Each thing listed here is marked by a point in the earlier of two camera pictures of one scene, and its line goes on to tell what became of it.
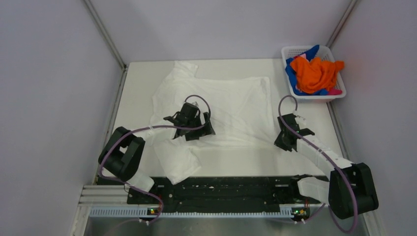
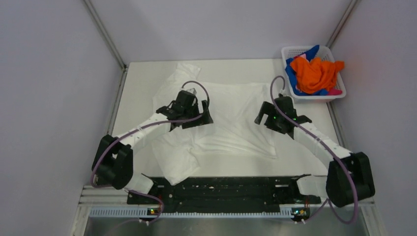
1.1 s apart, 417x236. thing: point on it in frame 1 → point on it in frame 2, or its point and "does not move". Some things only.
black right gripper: (278, 142) → (268, 109)
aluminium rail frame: (103, 195) does not move
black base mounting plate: (215, 194) does not move
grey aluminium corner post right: (342, 22) does not move
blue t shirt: (309, 54) does not move
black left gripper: (207, 131) → (206, 119)
